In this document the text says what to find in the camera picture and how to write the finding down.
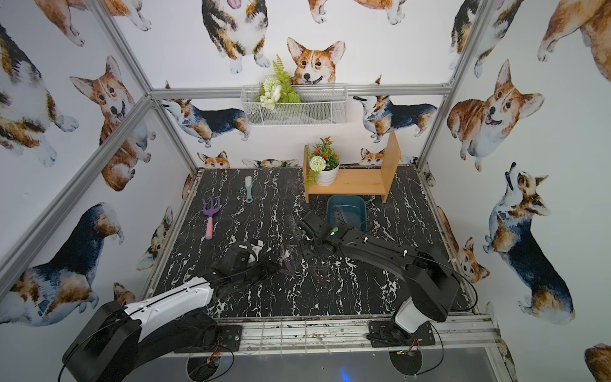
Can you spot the purple pink garden rake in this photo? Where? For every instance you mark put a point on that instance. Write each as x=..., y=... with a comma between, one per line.
x=210, y=208

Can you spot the white wire wall basket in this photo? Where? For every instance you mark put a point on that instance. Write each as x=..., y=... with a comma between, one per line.
x=312, y=105

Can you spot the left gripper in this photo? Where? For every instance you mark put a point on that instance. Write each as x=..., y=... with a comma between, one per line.
x=270, y=263

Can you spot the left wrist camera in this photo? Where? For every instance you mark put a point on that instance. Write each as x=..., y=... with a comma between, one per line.
x=252, y=250

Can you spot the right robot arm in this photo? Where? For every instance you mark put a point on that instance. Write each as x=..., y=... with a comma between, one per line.
x=432, y=283

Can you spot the wooden desk shelf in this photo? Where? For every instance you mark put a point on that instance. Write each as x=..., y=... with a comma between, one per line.
x=354, y=181

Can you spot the potted flower white pot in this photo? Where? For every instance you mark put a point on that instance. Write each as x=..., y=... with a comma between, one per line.
x=323, y=163

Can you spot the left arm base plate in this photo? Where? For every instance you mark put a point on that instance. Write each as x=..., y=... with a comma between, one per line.
x=224, y=339

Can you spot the clear straight stencil ruler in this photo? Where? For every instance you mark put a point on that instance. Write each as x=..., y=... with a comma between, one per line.
x=346, y=214

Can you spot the green fern white flowers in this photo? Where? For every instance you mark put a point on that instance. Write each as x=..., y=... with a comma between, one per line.
x=277, y=89

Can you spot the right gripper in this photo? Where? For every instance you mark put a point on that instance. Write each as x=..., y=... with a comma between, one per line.
x=310, y=228

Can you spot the teal plastic storage box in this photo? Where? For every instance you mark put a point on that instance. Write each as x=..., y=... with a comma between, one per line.
x=356, y=201

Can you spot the teal cleaning brush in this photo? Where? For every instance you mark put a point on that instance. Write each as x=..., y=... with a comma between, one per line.
x=248, y=183

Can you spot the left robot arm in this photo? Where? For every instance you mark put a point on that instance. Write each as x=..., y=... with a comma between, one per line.
x=119, y=339

